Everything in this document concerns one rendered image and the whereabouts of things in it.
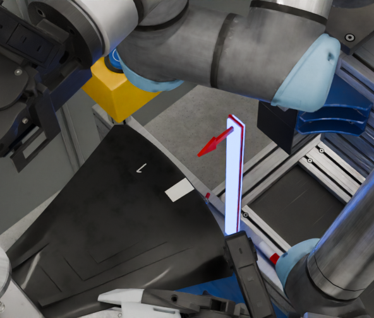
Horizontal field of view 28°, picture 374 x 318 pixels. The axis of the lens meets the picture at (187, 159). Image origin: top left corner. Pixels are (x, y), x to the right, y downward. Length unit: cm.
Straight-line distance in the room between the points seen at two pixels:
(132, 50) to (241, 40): 11
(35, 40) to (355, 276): 44
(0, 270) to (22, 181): 132
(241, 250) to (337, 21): 52
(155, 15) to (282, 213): 131
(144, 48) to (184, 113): 164
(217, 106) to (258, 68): 167
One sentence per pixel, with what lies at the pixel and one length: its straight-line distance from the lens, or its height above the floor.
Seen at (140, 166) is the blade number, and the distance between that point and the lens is 89.
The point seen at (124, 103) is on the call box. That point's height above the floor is 102.
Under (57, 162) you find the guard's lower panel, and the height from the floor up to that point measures 18.
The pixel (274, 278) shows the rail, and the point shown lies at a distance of 117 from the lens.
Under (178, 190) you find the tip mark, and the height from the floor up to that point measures 117.
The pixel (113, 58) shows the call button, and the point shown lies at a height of 108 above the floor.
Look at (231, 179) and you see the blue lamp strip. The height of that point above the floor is 105.
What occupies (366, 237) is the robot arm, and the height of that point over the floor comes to 125.
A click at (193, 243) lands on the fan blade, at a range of 86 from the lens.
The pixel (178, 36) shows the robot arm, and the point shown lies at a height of 140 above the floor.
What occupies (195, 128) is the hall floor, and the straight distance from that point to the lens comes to 232.
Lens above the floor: 195
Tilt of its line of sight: 59 degrees down
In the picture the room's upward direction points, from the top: 4 degrees counter-clockwise
